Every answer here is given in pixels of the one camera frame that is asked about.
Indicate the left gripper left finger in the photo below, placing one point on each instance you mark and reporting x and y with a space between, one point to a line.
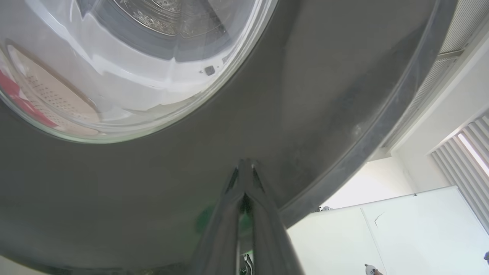
223 236

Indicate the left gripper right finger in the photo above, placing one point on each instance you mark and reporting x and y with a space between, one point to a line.
269 236

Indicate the dark grey round washer door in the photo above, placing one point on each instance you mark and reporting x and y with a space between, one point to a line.
153 191

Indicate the red garment with thin white stripe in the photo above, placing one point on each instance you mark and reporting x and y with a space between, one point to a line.
23 105

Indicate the white front-load washing machine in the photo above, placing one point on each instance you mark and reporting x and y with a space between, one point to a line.
126 72

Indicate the cream perforated laundry basket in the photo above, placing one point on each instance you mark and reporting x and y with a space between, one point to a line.
57 97

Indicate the white partition board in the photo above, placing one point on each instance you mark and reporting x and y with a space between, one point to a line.
420 236

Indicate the white vertical window blinds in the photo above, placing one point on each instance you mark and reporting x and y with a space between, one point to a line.
462 164

